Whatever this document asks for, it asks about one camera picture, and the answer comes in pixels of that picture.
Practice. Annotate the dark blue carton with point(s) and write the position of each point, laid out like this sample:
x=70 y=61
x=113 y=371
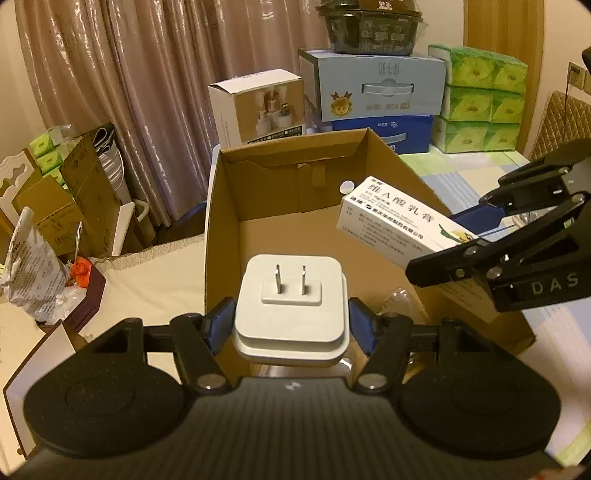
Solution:
x=392 y=134

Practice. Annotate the printed clear plastic bag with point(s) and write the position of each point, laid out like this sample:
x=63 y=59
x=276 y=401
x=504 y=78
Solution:
x=32 y=272

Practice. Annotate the white plastic stool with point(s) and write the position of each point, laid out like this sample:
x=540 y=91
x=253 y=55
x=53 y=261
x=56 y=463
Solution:
x=124 y=226

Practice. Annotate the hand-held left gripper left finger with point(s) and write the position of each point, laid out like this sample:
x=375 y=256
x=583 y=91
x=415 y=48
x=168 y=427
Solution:
x=218 y=323

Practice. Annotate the wall outlet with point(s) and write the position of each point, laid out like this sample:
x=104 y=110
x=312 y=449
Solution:
x=575 y=74

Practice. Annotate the white carved chair back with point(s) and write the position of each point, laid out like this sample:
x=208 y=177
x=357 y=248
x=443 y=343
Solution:
x=11 y=180

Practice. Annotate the white power adapter plug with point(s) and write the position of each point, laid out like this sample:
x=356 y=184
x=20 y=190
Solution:
x=291 y=309

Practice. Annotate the green tissue pack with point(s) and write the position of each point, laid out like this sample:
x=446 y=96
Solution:
x=44 y=143
x=51 y=160
x=56 y=176

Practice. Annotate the orange item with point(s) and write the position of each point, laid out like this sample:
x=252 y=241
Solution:
x=81 y=272

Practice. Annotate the tall brown cardboard box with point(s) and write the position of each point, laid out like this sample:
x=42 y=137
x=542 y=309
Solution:
x=87 y=198

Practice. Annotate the light blue carton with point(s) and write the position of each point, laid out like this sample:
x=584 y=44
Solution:
x=369 y=87

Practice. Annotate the metal spoon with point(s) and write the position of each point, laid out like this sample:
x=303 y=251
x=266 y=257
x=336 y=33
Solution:
x=77 y=240

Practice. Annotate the white medicine box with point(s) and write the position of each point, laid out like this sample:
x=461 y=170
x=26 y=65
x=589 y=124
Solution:
x=388 y=217

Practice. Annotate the small brown cardboard box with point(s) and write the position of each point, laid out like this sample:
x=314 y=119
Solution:
x=46 y=217

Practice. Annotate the pink-brown curtain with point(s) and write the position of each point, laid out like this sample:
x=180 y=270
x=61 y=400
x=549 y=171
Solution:
x=138 y=92

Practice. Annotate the checked bedsheet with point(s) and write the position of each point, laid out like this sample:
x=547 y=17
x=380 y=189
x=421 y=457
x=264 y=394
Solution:
x=461 y=170

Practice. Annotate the stack of green tissue packs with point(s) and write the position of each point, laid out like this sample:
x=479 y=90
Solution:
x=480 y=101

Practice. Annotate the dark red box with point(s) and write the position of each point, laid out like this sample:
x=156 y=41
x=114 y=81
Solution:
x=87 y=300

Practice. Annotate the quilted tan headboard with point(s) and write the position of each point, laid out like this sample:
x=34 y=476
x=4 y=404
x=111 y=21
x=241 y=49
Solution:
x=558 y=120

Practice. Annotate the blue storage bin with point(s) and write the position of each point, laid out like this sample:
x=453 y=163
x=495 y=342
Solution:
x=191 y=219

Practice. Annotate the white ribbed roll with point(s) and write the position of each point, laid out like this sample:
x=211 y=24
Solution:
x=111 y=166

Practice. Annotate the white product box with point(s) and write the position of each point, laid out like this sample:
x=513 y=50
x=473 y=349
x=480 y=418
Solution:
x=258 y=110

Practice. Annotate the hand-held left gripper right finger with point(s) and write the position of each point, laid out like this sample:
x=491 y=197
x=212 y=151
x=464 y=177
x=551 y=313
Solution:
x=362 y=323

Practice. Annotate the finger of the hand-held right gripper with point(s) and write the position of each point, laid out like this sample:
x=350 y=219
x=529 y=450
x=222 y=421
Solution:
x=508 y=249
x=540 y=180

